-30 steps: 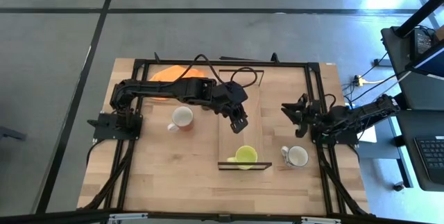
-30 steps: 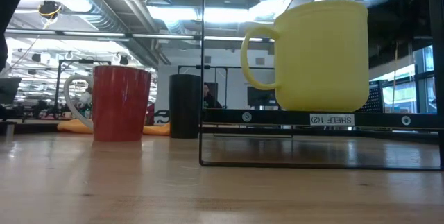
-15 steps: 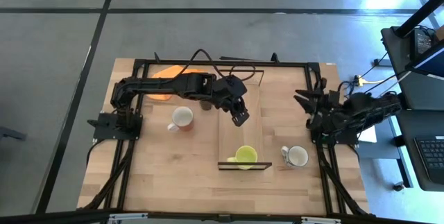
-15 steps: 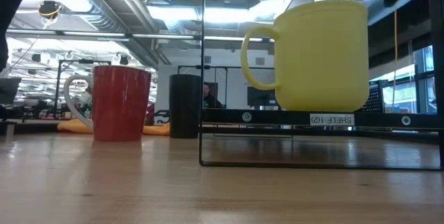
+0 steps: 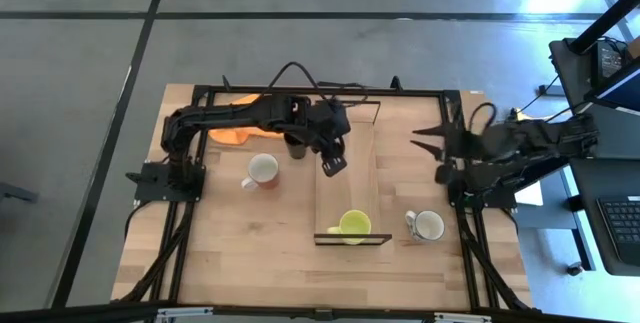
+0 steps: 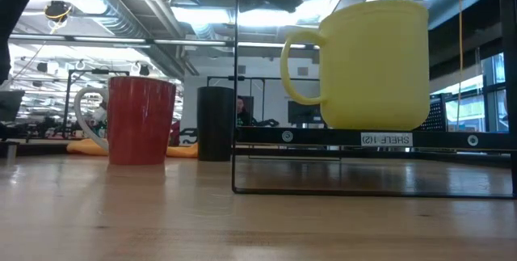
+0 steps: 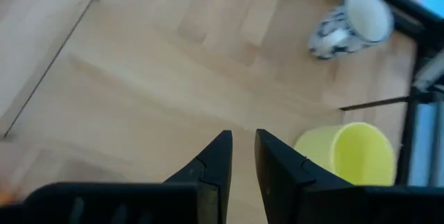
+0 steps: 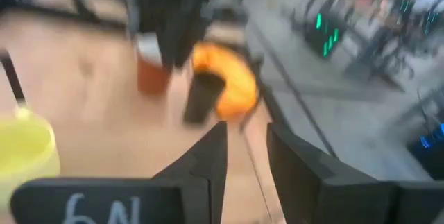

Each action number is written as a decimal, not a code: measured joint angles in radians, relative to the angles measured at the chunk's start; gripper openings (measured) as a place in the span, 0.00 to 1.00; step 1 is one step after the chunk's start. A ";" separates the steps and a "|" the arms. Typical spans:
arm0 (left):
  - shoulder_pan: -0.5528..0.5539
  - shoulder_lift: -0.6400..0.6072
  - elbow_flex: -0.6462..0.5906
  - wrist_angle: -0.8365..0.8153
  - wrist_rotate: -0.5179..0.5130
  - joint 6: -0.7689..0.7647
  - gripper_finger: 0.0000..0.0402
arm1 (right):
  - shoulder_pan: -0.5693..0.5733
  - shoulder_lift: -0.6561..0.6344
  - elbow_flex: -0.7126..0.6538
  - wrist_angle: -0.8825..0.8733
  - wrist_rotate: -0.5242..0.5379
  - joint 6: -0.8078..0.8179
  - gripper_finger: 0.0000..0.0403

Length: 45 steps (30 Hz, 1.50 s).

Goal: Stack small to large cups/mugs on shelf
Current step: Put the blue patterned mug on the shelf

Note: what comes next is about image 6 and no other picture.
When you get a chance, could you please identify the yellow-green mug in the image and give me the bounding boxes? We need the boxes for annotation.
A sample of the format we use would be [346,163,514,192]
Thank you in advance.
[280,0,431,132]

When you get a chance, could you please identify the tall black cup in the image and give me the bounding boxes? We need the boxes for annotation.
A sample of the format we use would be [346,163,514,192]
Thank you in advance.
[196,86,235,162]

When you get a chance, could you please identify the red mug white handle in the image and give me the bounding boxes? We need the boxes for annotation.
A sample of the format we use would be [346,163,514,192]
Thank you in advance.
[74,76,177,166]

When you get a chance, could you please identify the white shelf label sticker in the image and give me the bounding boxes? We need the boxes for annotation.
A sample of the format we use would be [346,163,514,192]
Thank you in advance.
[360,132,414,147]

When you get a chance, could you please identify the long ceiling light strip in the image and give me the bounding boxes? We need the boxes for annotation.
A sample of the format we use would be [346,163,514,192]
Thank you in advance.
[7,34,320,50]

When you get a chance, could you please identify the person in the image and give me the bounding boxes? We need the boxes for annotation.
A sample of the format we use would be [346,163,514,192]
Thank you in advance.
[236,95,280,128]

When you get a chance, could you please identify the black computer monitor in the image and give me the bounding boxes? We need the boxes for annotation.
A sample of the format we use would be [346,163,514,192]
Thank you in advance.
[288,101,324,127]

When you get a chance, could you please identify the black white bag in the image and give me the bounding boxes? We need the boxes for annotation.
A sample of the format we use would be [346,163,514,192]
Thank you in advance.
[179,128,199,147]

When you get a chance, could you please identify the black perforated crate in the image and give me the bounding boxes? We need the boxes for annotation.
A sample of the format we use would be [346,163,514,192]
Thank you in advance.
[429,93,453,132]

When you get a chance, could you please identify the office window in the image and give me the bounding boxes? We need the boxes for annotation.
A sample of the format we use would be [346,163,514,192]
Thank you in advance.
[430,53,510,133]

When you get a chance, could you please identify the orange plate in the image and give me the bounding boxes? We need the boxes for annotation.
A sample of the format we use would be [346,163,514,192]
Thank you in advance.
[66,138,199,159]

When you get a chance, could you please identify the corrugated silver air duct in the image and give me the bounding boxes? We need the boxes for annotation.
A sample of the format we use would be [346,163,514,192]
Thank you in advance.
[44,0,146,40]

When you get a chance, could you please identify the black table frame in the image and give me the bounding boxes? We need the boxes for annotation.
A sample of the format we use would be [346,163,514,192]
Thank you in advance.
[0,137,69,159]

